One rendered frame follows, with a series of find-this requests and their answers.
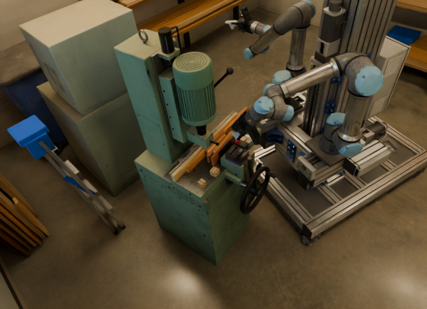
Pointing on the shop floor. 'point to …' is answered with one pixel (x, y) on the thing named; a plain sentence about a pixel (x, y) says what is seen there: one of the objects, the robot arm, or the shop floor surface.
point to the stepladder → (37, 147)
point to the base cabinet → (199, 219)
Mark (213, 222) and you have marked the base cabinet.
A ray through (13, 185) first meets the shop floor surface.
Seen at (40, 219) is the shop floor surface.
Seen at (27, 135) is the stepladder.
